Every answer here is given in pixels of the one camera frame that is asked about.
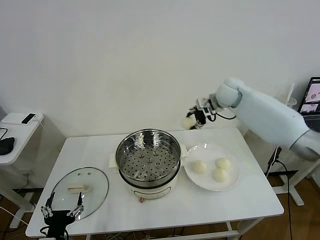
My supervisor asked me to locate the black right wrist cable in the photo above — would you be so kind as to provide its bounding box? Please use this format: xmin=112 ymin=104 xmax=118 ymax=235
xmin=214 ymin=112 xmax=238 ymax=121

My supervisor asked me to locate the glass lid cream handle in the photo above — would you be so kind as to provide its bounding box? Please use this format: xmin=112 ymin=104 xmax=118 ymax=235
xmin=49 ymin=166 xmax=110 ymax=222

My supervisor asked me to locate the flat white box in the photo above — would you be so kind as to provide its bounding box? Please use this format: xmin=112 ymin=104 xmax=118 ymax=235
xmin=1 ymin=112 xmax=44 ymax=126

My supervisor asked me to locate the white round plate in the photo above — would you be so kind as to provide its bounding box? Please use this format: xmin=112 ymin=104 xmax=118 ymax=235
xmin=184 ymin=143 xmax=241 ymax=192

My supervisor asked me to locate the black computer mouse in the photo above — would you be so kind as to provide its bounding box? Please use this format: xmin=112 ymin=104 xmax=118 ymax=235
xmin=0 ymin=137 xmax=16 ymax=156

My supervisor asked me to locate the black floor bar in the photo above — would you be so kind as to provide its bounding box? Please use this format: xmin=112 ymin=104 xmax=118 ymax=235
xmin=266 ymin=170 xmax=300 ymax=177
xmin=12 ymin=187 xmax=45 ymax=195

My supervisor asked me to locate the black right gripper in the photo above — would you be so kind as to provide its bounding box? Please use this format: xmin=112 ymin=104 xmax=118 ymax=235
xmin=186 ymin=109 xmax=209 ymax=130

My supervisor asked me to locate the white side table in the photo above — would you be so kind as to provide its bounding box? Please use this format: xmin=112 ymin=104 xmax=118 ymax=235
xmin=0 ymin=112 xmax=46 ymax=229
xmin=273 ymin=149 xmax=320 ymax=207

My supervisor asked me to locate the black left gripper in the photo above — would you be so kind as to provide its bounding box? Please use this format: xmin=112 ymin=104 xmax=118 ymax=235
xmin=40 ymin=191 xmax=85 ymax=238

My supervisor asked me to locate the black smartphone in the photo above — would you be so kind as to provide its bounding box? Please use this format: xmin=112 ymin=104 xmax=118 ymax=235
xmin=21 ymin=113 xmax=38 ymax=125

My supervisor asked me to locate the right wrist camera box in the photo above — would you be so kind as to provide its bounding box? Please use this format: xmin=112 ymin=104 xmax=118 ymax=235
xmin=196 ymin=98 xmax=217 ymax=119

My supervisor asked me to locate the perforated steel steamer basket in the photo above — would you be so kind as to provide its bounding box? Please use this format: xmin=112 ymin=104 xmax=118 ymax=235
xmin=115 ymin=128 xmax=183 ymax=188

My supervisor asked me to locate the white steamed baozi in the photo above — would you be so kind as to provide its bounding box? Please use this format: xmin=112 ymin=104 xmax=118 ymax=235
xmin=211 ymin=168 xmax=232 ymax=184
xmin=191 ymin=160 xmax=208 ymax=175
xmin=215 ymin=157 xmax=232 ymax=171
xmin=181 ymin=116 xmax=197 ymax=130

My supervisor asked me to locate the white table frame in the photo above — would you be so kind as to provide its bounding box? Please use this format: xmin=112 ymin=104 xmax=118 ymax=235
xmin=84 ymin=216 xmax=266 ymax=240

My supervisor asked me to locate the black laptop charger cable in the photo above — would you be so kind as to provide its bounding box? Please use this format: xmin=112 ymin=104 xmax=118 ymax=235
xmin=265 ymin=146 xmax=296 ymax=240

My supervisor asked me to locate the white electric cooker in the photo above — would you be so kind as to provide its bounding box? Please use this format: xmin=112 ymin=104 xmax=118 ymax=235
xmin=107 ymin=144 xmax=189 ymax=204

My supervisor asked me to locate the dark grey laptop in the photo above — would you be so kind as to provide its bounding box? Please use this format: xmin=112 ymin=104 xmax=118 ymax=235
xmin=298 ymin=76 xmax=320 ymax=133

